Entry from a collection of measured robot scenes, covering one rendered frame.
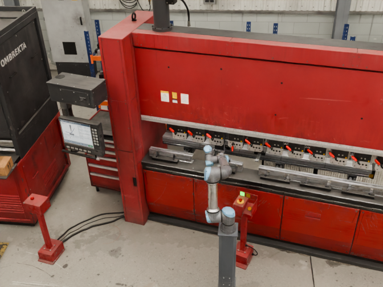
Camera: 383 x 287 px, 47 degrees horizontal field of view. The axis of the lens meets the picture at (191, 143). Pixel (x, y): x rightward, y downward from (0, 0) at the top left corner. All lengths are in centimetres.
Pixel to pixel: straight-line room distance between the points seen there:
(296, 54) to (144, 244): 268
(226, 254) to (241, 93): 153
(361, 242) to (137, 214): 247
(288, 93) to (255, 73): 34
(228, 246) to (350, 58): 197
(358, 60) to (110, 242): 324
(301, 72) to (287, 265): 210
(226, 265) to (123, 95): 193
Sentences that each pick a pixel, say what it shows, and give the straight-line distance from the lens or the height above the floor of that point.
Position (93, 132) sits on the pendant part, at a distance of 427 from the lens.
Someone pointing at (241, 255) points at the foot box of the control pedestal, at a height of 12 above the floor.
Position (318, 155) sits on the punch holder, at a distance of 438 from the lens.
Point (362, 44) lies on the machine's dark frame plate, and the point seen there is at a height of 230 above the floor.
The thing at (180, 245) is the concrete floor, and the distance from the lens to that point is 511.
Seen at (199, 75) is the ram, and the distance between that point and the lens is 423.
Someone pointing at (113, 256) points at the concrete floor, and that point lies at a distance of 510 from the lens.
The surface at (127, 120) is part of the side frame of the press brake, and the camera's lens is 453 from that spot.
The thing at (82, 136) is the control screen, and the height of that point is 143.
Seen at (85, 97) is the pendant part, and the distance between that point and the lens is 415.
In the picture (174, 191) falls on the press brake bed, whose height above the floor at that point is 54.
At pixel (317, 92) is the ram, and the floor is 190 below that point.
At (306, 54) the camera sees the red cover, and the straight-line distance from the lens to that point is 392.
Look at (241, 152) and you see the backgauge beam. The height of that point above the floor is 94.
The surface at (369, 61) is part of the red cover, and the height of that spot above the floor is 223.
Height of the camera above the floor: 368
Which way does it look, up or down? 33 degrees down
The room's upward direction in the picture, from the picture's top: 2 degrees counter-clockwise
